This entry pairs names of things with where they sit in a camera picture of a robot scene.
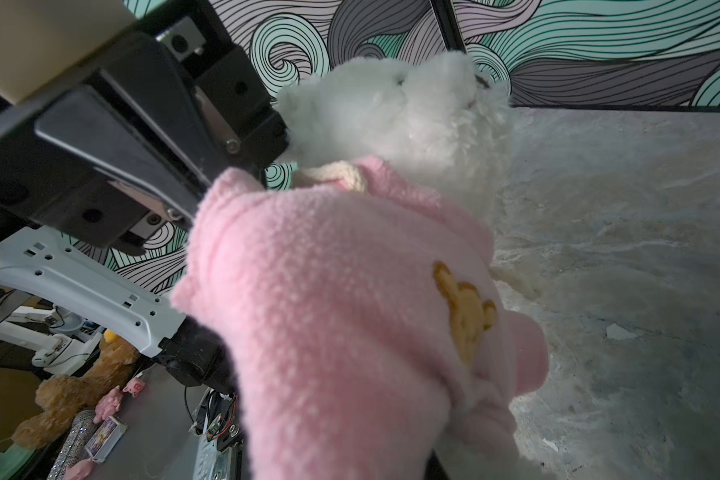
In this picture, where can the black enclosure corner post left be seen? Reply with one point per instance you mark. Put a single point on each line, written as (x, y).
(445, 15)

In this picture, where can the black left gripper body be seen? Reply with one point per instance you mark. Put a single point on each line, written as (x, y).
(132, 136)

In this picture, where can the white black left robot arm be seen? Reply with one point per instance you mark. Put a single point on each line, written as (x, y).
(38, 261)

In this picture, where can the small pink plush toy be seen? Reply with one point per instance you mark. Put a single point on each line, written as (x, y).
(110, 403)

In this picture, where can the white plush teddy bear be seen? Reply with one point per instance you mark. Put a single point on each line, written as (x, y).
(408, 120)

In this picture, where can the pink knitted bear sweater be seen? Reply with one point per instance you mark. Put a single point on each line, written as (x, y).
(249, 279)

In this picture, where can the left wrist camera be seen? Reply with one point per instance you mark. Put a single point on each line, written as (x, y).
(40, 39)

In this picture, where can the brown plush teddy background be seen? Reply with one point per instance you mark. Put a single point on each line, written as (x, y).
(62, 397)

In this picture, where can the small printed card box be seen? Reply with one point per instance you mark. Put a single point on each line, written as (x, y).
(106, 437)

